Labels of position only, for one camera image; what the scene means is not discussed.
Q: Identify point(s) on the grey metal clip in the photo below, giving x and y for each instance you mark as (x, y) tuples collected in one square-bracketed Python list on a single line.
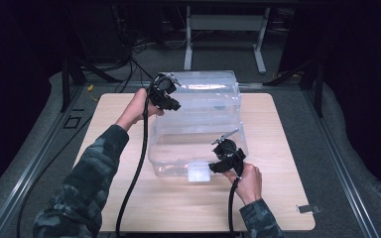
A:
[(308, 208)]

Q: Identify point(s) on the clear plastic storage box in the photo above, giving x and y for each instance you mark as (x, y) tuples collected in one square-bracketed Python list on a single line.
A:
[(198, 115)]

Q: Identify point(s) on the black metal stand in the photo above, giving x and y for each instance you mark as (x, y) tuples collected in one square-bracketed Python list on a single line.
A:
[(317, 89), (66, 82)]

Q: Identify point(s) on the metal floor rail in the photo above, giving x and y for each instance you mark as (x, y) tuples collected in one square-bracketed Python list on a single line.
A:
[(337, 155), (29, 172)]

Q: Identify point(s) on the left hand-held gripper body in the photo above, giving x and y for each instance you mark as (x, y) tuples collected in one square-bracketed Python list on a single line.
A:
[(155, 92)]

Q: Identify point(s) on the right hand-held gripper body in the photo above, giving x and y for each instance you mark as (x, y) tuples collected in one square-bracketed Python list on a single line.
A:
[(228, 152)]

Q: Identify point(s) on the small yellow connector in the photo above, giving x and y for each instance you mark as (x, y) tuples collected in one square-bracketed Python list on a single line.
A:
[(90, 88)]

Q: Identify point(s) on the person's right hand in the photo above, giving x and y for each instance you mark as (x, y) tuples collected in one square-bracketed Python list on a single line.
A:
[(248, 185)]

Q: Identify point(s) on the person's left hand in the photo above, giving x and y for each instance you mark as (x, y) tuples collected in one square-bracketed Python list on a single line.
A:
[(135, 109)]

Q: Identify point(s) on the grey metal table frame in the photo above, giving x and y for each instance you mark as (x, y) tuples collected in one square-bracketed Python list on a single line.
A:
[(225, 23)]

